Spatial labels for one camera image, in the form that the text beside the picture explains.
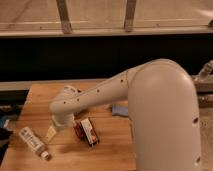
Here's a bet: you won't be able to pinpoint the white and brown box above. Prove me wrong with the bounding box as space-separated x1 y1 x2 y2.
80 118 99 146

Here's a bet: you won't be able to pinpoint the blue sponge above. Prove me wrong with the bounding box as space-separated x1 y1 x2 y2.
112 105 128 117

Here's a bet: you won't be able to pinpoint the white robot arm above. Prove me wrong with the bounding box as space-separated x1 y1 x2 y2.
50 59 213 171

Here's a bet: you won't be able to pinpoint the white bottle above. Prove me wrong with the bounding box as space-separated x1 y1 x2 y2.
19 127 50 160

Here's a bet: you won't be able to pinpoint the dark red pepper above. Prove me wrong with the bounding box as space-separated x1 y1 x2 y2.
73 122 84 139

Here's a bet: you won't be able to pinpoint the dark objects at left edge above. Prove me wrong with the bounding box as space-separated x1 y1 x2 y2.
0 116 12 165

